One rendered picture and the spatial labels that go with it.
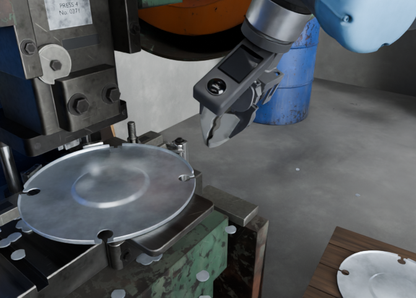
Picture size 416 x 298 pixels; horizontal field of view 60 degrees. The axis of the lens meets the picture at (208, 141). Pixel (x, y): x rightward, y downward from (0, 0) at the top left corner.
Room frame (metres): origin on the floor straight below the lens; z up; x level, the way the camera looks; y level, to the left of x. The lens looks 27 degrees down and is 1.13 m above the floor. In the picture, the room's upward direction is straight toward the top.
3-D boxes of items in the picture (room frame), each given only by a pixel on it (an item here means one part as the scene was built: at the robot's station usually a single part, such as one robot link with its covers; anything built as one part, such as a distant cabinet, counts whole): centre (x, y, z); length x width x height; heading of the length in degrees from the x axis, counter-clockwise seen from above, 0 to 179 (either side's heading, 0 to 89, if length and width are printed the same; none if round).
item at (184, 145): (0.66, 0.06, 0.75); 0.03 x 0.03 x 0.10; 52
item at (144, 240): (0.49, 0.13, 0.72); 0.25 x 0.14 x 0.14; 52
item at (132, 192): (0.52, 0.17, 0.78); 0.29 x 0.29 x 0.01
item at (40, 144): (0.60, 0.27, 0.86); 0.20 x 0.16 x 0.05; 142
